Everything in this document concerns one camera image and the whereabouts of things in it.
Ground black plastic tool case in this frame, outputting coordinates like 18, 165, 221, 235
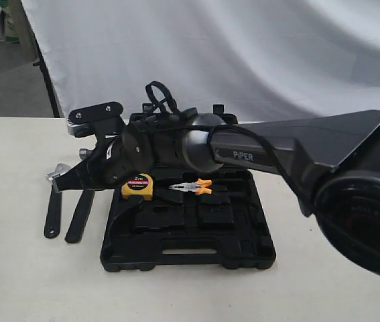
99, 103, 277, 273

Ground white backdrop cloth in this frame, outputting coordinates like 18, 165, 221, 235
23, 1, 380, 121

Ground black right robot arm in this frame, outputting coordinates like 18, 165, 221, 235
51, 108, 380, 276

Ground yellow tape measure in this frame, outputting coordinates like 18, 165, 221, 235
121, 173, 153, 201

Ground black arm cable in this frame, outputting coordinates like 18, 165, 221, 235
144, 80, 314, 215

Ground orange handled pliers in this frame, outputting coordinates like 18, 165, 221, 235
168, 178, 212, 195

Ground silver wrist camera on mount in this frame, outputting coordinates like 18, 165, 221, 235
66, 101, 125, 138

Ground black backdrop stand pole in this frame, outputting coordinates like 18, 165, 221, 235
24, 11, 62, 118

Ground adjustable wrench black handle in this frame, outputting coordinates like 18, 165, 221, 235
44, 163, 72, 239

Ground claw hammer black grip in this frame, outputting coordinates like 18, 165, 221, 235
64, 190, 95, 244

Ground cardboard box in background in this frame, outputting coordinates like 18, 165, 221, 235
0, 0, 38, 61

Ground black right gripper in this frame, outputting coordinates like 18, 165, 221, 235
56, 122, 151, 193

